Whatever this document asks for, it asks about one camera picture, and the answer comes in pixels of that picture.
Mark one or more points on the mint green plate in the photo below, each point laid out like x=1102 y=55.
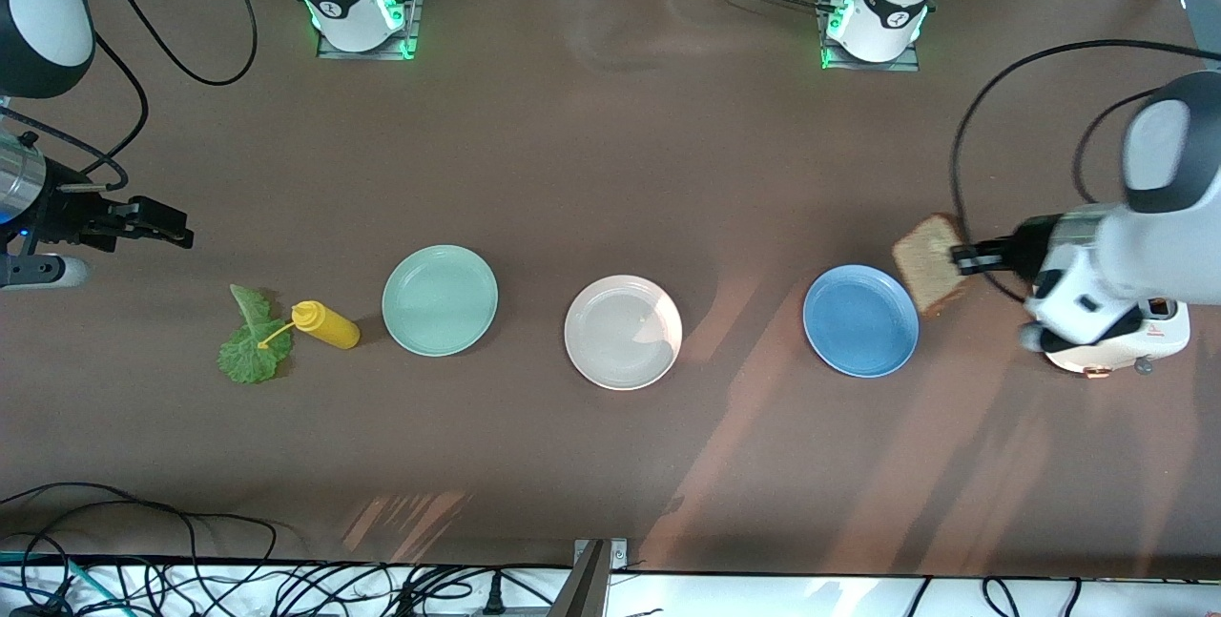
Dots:
x=439 y=300

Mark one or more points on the black power plug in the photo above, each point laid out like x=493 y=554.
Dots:
x=493 y=593

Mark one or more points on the white toaster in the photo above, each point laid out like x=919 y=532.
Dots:
x=1159 y=342

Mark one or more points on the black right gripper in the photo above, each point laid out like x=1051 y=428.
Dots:
x=65 y=216

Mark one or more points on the blue plate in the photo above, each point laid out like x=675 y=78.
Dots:
x=860 y=320

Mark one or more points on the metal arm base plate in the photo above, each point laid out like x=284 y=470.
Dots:
x=414 y=11
x=906 y=66

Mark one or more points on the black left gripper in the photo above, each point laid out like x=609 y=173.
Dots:
x=1019 y=253

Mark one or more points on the yellow squeeze bottle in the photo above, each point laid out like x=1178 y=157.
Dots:
x=329 y=326

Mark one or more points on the beige plate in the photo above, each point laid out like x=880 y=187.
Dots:
x=623 y=332

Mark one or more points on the brown bread slice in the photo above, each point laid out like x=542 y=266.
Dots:
x=925 y=264

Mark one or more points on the green lettuce leaf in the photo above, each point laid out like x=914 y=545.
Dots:
x=248 y=355

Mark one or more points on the metal bracket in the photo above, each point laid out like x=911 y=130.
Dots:
x=591 y=579

